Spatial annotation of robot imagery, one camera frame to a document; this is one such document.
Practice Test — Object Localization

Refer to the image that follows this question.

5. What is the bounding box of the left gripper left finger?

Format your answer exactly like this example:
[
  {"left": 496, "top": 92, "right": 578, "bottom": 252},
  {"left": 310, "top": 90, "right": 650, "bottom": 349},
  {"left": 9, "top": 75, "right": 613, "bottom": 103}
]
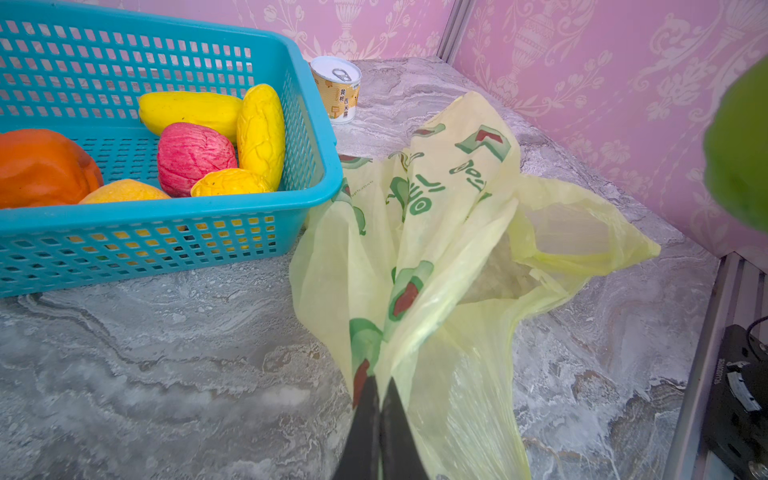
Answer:
[{"left": 331, "top": 377, "right": 380, "bottom": 480}]

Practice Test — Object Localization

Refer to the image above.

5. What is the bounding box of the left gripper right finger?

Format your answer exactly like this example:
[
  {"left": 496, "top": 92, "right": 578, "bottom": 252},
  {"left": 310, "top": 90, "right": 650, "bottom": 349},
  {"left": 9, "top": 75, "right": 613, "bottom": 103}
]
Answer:
[{"left": 380, "top": 379, "right": 429, "bottom": 480}]

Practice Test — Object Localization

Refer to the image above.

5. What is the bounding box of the yellow-green plastic bag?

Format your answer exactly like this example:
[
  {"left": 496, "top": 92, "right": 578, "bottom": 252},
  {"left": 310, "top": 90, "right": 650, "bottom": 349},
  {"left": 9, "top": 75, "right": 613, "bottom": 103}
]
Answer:
[{"left": 289, "top": 92, "right": 660, "bottom": 479}]

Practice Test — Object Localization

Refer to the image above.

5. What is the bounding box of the yellow lemon fruit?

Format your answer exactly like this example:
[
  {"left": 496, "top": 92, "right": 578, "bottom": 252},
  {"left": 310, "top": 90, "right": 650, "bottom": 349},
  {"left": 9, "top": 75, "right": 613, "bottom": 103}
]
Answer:
[{"left": 190, "top": 168, "right": 273, "bottom": 197}]

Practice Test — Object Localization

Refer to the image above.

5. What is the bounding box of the yellow banana fruit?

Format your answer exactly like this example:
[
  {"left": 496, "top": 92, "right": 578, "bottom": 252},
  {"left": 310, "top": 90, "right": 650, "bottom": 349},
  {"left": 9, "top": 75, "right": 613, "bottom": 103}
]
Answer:
[{"left": 236, "top": 84, "right": 286, "bottom": 192}]

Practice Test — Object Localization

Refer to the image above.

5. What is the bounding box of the pink red fruit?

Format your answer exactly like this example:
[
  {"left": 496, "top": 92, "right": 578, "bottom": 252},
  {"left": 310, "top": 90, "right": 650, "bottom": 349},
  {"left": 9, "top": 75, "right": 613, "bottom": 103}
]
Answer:
[{"left": 157, "top": 123, "right": 238, "bottom": 197}]

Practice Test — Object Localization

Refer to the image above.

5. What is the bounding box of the smooth yellow mango fruit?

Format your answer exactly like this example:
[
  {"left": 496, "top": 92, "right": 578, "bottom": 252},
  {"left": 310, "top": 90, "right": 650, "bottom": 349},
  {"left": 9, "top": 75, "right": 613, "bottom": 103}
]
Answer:
[{"left": 138, "top": 91, "right": 243, "bottom": 144}]

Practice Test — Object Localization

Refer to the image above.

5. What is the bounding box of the green fruit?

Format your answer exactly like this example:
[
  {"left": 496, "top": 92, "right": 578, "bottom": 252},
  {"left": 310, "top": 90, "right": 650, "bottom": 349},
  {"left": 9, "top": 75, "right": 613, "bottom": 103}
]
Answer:
[{"left": 703, "top": 58, "right": 767, "bottom": 232}]

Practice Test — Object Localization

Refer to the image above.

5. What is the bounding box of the yellow drink can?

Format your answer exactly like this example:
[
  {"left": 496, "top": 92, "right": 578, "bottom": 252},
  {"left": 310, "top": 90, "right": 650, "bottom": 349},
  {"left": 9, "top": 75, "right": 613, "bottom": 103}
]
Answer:
[{"left": 310, "top": 56, "right": 362, "bottom": 124}]

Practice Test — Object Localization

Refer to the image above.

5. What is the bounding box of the teal plastic basket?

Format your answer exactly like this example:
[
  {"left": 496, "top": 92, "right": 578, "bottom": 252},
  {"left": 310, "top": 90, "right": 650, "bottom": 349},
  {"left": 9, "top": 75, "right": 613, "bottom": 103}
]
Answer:
[{"left": 1, "top": 1, "right": 343, "bottom": 297}]

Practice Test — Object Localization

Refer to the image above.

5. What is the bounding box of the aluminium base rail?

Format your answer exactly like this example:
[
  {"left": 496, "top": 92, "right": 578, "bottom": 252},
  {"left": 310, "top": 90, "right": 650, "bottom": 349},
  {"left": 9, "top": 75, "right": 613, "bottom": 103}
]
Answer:
[{"left": 663, "top": 253, "right": 767, "bottom": 479}]

